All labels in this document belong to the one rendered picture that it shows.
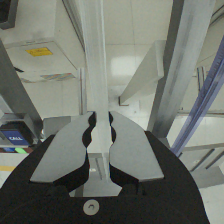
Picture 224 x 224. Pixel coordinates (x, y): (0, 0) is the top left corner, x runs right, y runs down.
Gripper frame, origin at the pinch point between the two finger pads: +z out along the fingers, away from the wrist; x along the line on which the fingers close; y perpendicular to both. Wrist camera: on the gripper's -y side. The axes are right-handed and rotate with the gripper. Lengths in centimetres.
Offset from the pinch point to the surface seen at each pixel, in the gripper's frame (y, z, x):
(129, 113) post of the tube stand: 41, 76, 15
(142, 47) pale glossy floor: -6, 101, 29
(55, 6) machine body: -21.2, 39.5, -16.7
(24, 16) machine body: -19, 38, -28
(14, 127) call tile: 4.4, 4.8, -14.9
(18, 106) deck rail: 2.6, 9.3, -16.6
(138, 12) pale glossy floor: -36, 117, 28
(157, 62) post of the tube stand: -4.0, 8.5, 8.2
